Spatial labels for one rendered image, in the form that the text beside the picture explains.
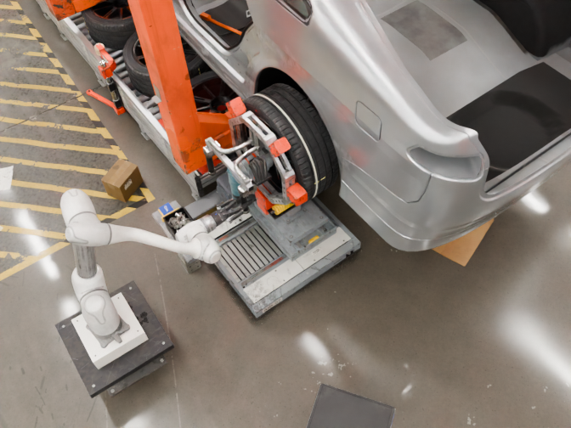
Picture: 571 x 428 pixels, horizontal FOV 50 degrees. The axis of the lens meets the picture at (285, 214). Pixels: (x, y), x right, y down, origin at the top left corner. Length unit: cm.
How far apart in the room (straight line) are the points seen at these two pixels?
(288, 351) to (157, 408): 81
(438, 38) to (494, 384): 203
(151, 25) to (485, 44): 199
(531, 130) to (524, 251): 91
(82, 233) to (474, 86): 232
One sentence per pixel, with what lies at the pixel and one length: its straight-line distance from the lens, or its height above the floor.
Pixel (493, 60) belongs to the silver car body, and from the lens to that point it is 395.
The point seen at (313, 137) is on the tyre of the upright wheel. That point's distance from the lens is 317.
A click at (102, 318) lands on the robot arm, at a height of 61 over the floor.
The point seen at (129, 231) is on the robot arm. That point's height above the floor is 107.
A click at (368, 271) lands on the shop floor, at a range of 398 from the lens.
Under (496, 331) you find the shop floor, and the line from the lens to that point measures 393.
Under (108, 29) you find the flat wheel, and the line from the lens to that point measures 510.
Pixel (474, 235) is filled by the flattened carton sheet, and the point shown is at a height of 1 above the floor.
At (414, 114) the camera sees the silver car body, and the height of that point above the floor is 165.
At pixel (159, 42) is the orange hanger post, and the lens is 315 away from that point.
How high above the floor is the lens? 344
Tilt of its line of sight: 55 degrees down
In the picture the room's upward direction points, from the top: 4 degrees counter-clockwise
